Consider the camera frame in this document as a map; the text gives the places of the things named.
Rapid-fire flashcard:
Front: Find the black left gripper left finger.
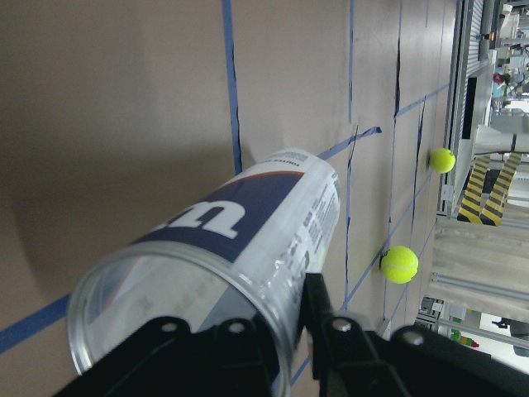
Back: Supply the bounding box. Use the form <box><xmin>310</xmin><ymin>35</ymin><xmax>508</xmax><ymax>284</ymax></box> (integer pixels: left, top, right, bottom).
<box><xmin>58</xmin><ymin>317</ymin><xmax>284</xmax><ymax>396</ymax></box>

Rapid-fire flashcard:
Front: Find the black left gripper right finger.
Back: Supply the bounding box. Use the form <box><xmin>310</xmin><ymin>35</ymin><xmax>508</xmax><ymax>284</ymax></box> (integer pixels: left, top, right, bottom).
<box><xmin>300</xmin><ymin>273</ymin><xmax>528</xmax><ymax>396</ymax></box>

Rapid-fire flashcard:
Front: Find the white tennis ball can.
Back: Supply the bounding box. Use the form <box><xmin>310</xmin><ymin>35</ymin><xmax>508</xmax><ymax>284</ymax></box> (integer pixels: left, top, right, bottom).
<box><xmin>67</xmin><ymin>148</ymin><xmax>341</xmax><ymax>396</ymax></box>

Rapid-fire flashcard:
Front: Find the yellow tennis ball centre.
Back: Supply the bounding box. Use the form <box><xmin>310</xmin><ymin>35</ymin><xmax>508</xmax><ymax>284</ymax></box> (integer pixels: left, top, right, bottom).
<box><xmin>380</xmin><ymin>246</ymin><xmax>419</xmax><ymax>285</ymax></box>

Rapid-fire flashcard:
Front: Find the yellow tennis ball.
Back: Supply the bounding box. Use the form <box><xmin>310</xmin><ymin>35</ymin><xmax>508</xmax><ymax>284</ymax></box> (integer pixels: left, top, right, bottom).
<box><xmin>428</xmin><ymin>148</ymin><xmax>456</xmax><ymax>174</ymax></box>
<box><xmin>380</xmin><ymin>246</ymin><xmax>419</xmax><ymax>285</ymax></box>

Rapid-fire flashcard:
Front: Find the yellow tennis ball right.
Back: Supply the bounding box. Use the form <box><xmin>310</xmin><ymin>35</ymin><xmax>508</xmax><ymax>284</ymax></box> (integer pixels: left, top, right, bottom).
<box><xmin>428</xmin><ymin>148</ymin><xmax>456</xmax><ymax>174</ymax></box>

